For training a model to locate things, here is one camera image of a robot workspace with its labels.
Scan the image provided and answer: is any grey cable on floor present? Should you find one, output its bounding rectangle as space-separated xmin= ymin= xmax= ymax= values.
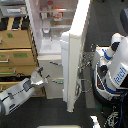
xmin=79 ymin=51 xmax=95 ymax=94

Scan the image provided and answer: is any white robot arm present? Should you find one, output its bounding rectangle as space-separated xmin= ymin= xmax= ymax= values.
xmin=0 ymin=67 xmax=48 ymax=117

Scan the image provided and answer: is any white fridge door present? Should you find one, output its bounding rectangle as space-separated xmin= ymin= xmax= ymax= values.
xmin=60 ymin=0 xmax=91 ymax=112

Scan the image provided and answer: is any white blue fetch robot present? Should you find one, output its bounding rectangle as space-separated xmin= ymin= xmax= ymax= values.
xmin=92 ymin=33 xmax=128 ymax=106

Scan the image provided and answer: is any wooden drawer cabinet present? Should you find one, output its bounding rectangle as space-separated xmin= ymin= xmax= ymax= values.
xmin=0 ymin=16 xmax=46 ymax=98

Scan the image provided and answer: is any fridge drawer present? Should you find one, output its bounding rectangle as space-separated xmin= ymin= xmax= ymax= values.
xmin=38 ymin=55 xmax=63 ymax=78
xmin=44 ymin=78 xmax=64 ymax=99

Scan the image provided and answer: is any bottom fridge drawer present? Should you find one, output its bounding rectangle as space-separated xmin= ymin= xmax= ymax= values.
xmin=44 ymin=78 xmax=64 ymax=99

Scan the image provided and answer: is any white refrigerator body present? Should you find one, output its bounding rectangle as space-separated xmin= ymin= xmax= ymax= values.
xmin=25 ymin=0 xmax=84 ymax=100

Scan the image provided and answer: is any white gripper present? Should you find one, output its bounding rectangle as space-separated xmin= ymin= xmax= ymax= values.
xmin=30 ymin=67 xmax=50 ymax=88

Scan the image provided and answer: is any grey box on cabinet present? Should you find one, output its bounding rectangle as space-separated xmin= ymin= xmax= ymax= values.
xmin=0 ymin=5 xmax=27 ymax=17

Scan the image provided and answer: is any middle fridge drawer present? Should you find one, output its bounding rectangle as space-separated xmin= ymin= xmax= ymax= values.
xmin=38 ymin=55 xmax=63 ymax=78

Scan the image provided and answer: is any white robot base front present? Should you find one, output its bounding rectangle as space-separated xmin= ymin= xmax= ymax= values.
xmin=36 ymin=115 xmax=102 ymax=128

